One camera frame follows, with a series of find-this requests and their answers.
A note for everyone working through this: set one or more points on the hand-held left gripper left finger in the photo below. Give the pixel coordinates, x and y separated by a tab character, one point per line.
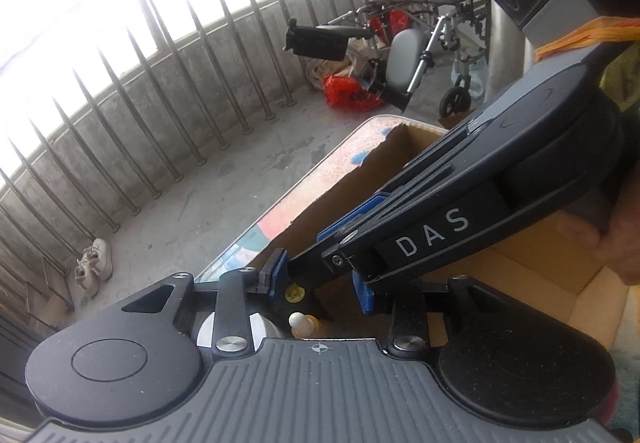
280	273

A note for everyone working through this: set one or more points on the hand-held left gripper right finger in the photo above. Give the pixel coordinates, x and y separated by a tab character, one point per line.
362	298

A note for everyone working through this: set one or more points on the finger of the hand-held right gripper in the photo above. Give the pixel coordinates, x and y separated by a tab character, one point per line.
430	233
345	223

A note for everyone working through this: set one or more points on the green dropper bottle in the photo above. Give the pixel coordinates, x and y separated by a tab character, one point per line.
300	321

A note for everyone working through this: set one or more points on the white bottle with lid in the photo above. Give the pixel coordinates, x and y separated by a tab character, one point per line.
257	328

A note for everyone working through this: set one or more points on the cardboard box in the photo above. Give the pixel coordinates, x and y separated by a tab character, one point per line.
540	263

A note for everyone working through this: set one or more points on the person's right hand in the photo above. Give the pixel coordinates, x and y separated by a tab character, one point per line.
625	253

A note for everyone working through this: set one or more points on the orange rubber band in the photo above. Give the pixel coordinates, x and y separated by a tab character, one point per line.
575	35

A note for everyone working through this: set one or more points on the red plastic bag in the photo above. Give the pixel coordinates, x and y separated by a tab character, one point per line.
345	93

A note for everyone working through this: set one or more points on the wheelchair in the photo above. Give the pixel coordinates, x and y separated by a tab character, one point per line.
430	23

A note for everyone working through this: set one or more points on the white plastic bag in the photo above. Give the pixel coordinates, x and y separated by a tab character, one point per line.
330	65

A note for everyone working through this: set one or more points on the white sneaker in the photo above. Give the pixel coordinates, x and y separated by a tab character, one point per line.
102	258
86	273

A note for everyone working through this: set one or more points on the metal balcony railing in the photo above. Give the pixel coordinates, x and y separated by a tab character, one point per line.
150	73

